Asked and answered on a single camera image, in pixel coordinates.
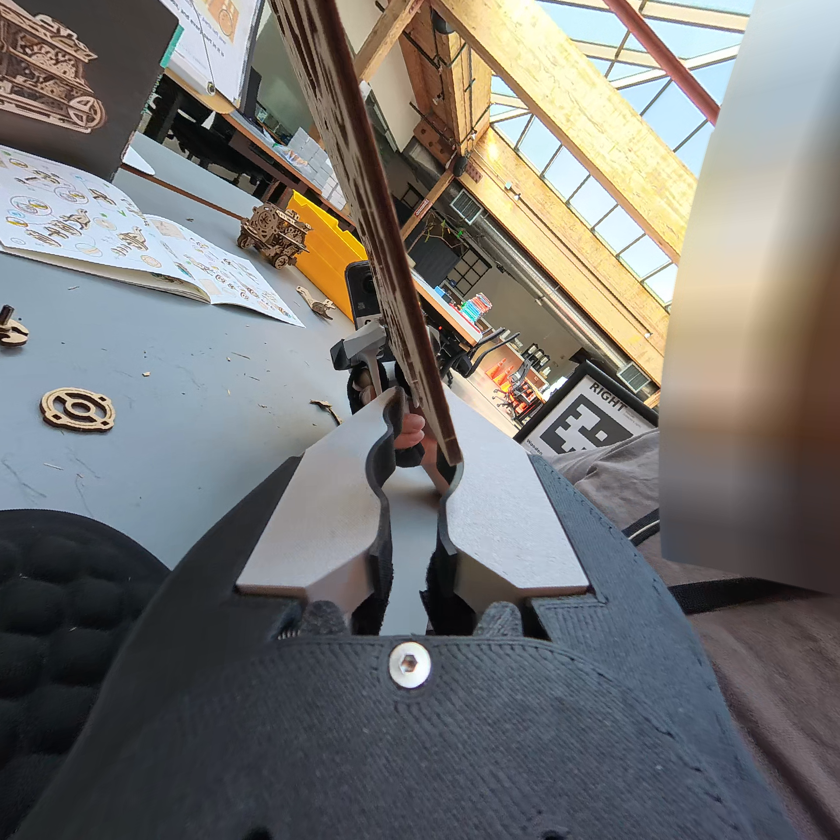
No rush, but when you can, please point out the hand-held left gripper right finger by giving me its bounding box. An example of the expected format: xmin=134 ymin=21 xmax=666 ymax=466
xmin=430 ymin=397 xmax=590 ymax=634

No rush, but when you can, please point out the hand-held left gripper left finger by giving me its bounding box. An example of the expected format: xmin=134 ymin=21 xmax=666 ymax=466
xmin=235 ymin=386 xmax=409 ymax=636

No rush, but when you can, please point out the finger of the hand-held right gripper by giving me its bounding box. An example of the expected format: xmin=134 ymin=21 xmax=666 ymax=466
xmin=330 ymin=320 xmax=388 ymax=371

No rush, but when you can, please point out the laser-cut plywood parts sheet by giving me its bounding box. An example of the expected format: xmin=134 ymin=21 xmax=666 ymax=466
xmin=269 ymin=0 xmax=463 ymax=467

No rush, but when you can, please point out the assembled wooden model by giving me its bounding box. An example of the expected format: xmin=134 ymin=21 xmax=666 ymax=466
xmin=236 ymin=202 xmax=312 ymax=270

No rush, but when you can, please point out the black model kit box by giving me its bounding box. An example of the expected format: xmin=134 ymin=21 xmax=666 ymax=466
xmin=0 ymin=0 xmax=181 ymax=181

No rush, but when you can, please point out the person's right hand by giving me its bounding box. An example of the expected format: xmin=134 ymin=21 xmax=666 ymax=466
xmin=351 ymin=377 xmax=439 ymax=455

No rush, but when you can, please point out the small curved wooden part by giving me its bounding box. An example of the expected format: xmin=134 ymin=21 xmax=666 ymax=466
xmin=295 ymin=285 xmax=336 ymax=320

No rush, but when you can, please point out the yellow plastic bin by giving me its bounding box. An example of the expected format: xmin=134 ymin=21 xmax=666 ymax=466
xmin=287 ymin=190 xmax=370 ymax=322

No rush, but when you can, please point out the white table with orange side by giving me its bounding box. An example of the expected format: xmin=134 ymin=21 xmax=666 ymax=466
xmin=413 ymin=276 xmax=483 ymax=345

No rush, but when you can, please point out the grey cloth garment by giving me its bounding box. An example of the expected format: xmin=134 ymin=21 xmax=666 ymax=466
xmin=548 ymin=430 xmax=664 ymax=546

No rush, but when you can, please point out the black framed tag sign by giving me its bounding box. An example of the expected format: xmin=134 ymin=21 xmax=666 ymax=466
xmin=514 ymin=360 xmax=659 ymax=460

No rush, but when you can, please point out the black office chair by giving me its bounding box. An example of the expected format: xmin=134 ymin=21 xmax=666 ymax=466
xmin=459 ymin=328 xmax=519 ymax=378

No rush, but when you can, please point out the stack of white boxes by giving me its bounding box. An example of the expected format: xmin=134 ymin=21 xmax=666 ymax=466
xmin=285 ymin=128 xmax=342 ymax=198

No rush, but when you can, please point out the wooden workbench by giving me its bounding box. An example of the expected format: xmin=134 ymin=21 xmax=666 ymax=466
xmin=164 ymin=72 xmax=358 ymax=227

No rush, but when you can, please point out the flat plywood sheet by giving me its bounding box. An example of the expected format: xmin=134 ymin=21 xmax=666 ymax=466
xmin=121 ymin=161 xmax=263 ymax=217

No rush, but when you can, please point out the open instruction booklet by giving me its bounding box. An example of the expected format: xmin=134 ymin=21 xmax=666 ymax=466
xmin=0 ymin=146 xmax=306 ymax=327

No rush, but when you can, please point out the large instruction poster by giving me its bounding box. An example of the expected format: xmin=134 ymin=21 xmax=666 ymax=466
xmin=161 ymin=0 xmax=266 ymax=109

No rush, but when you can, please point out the black padded wrist rest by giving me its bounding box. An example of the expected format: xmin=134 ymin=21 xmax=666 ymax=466
xmin=0 ymin=508 xmax=172 ymax=837

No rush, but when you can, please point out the person's brown shirt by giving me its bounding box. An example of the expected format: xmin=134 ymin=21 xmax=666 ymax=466
xmin=682 ymin=571 xmax=840 ymax=840

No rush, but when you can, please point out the round wooden ring part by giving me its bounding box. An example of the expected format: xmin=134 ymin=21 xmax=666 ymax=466
xmin=41 ymin=387 xmax=116 ymax=434

